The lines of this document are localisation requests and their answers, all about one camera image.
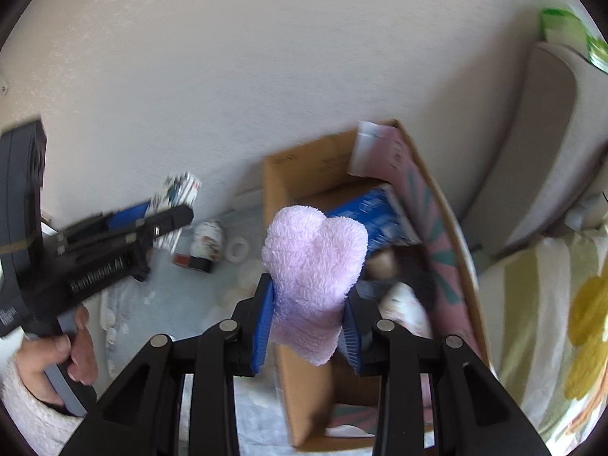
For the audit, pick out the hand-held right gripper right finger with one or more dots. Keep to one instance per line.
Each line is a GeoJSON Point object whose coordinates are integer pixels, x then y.
{"type": "Point", "coordinates": [352, 337]}

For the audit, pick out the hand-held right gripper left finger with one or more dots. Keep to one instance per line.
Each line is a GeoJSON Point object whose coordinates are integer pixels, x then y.
{"type": "Point", "coordinates": [262, 327]}

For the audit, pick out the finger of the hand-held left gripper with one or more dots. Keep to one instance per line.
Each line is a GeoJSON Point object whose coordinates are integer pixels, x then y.
{"type": "Point", "coordinates": [166, 221]}
{"type": "Point", "coordinates": [128, 213]}

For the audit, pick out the floral tissue pack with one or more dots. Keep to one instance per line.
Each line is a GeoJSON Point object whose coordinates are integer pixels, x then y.
{"type": "Point", "coordinates": [183, 190]}

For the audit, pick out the pink fluffy sock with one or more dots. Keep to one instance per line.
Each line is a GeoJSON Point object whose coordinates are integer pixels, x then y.
{"type": "Point", "coordinates": [313, 275]}

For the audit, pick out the brown plush toy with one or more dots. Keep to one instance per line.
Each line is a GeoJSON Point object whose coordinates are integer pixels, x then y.
{"type": "Point", "coordinates": [382, 263]}

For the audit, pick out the blue foil packet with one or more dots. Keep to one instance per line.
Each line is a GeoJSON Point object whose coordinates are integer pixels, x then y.
{"type": "Point", "coordinates": [375, 213]}

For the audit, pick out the pink printed cardboard box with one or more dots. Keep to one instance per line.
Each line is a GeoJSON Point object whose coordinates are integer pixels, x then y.
{"type": "Point", "coordinates": [308, 185]}

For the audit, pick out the person's left forearm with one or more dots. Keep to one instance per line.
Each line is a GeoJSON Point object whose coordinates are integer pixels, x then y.
{"type": "Point", "coordinates": [28, 425]}

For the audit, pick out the person's left hand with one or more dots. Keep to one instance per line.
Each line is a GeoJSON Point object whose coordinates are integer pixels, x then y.
{"type": "Point", "coordinates": [83, 356]}

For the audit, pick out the floral print pouch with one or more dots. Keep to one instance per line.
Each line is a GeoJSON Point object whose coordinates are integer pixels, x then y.
{"type": "Point", "coordinates": [209, 240]}

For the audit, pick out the white tape roll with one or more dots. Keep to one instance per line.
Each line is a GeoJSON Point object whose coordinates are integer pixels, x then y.
{"type": "Point", "coordinates": [238, 249]}

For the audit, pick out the beige cushion headboard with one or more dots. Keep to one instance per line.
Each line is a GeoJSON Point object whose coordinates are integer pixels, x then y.
{"type": "Point", "coordinates": [536, 152]}

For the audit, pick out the green package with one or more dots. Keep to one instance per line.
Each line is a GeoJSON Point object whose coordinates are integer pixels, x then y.
{"type": "Point", "coordinates": [570, 33]}

